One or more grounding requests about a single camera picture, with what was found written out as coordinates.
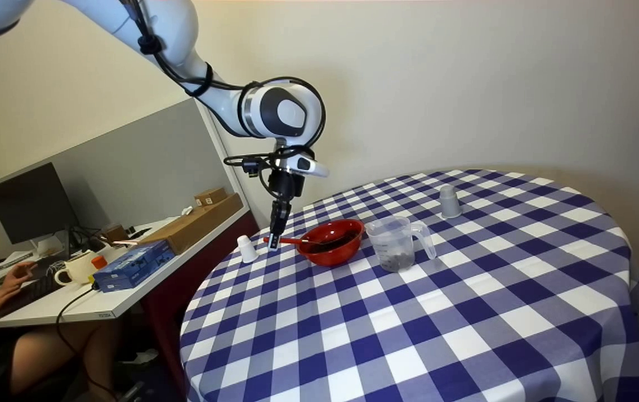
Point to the white mug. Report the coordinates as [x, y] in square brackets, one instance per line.
[74, 270]

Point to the white upside-down paper cup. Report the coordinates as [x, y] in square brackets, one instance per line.
[247, 249]

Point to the clear plastic measuring jug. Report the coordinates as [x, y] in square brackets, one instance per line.
[396, 238]

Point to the red plastic spoon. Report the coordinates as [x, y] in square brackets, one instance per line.
[295, 241]

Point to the person's bare leg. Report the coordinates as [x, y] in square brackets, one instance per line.
[42, 351]

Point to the brown cardboard box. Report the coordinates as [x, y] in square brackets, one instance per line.
[208, 211]

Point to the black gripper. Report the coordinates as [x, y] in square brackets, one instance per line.
[283, 187]

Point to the blue box on desk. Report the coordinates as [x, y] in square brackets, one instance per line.
[134, 266]

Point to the black computer monitor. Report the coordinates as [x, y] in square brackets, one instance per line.
[35, 203]

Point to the grey desk partition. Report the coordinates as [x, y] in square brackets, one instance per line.
[143, 171]

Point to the black keyboard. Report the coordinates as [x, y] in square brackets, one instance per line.
[36, 287]

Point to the coffee beans in bowl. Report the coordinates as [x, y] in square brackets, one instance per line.
[336, 240]

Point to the person's hand at keyboard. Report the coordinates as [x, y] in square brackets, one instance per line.
[13, 279]

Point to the blue white checkered tablecloth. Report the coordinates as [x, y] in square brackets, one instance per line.
[532, 298]

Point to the red plastic bowl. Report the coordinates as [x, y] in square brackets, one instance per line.
[337, 256]

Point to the small clear plastic cup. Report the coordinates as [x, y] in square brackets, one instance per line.
[449, 202]

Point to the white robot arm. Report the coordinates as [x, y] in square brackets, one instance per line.
[287, 111]

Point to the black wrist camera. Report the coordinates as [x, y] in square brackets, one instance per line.
[285, 160]

